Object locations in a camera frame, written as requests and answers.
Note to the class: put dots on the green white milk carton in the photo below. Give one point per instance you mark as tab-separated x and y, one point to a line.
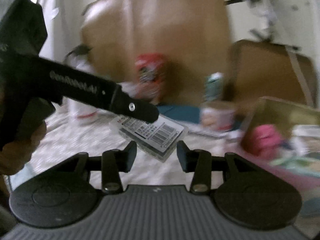
214	86

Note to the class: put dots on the light green cloth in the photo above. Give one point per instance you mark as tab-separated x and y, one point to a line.
304	165

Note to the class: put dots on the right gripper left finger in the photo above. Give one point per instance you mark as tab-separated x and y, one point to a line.
110	164

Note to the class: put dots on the red snack box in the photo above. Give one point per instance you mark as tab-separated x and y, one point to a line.
151	70

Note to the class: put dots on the person's left hand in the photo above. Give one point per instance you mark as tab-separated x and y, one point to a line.
16	154

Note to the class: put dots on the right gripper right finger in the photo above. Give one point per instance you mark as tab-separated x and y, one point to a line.
202	163

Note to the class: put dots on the round nut can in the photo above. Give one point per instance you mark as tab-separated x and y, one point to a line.
217	115

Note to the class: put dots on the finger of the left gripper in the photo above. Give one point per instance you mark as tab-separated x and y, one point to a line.
136	109

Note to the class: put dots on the pink macaron biscuit tin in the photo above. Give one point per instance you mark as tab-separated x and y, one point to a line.
284	115

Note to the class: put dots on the pink fluffy cloth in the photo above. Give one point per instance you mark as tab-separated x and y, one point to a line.
264	141

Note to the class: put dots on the clear barcode packet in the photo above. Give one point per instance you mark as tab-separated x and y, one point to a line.
158	139

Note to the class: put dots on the teal quilted mat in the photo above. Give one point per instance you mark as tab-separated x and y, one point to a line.
181	113

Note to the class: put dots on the large brown cardboard sheet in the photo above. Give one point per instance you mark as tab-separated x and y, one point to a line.
193	35

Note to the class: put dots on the chevron patterned tablecloth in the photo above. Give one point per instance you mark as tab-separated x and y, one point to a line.
64	139

